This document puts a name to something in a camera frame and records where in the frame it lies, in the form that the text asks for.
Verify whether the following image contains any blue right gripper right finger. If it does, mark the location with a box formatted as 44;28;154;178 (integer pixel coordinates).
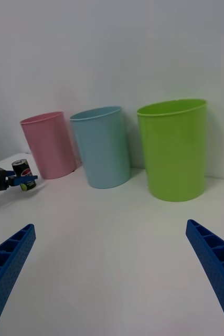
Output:
186;219;224;336

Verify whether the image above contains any black drink can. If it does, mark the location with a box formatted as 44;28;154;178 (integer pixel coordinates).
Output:
12;159;37;192

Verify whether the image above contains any green plastic bin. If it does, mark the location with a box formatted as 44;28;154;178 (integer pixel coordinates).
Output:
136;98;207;203

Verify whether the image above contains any pink plastic bin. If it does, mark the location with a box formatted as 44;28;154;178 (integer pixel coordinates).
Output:
19;111;78;180

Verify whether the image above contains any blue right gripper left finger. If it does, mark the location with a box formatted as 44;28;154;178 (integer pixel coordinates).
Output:
0;223;36;336

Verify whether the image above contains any pale blue plastic bin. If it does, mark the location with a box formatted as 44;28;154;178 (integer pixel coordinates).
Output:
69;106;131;190

